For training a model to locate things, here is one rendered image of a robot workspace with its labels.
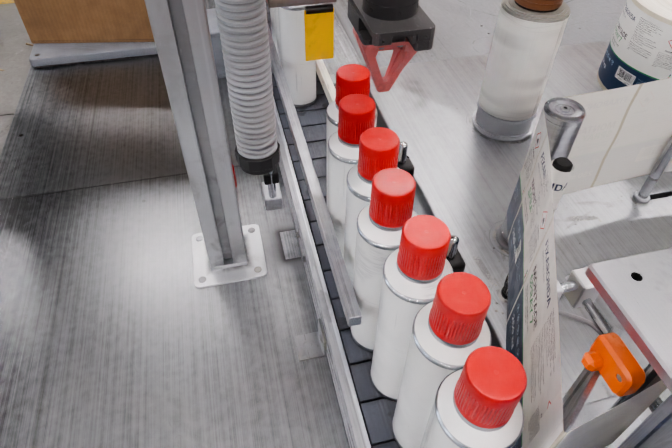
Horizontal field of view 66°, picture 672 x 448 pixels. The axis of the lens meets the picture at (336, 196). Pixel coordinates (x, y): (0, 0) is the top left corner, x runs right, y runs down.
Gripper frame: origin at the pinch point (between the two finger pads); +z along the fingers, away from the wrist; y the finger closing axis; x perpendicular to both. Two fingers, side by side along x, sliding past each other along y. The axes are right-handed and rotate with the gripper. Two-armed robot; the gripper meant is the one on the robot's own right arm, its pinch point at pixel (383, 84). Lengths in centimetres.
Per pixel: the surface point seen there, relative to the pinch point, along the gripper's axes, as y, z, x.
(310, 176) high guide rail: -7.7, 5.5, 10.3
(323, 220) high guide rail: -14.4, 5.5, 10.4
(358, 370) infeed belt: -26.8, 13.8, 9.8
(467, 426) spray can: -39.6, -3.0, 7.6
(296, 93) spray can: 17.3, 11.1, 7.6
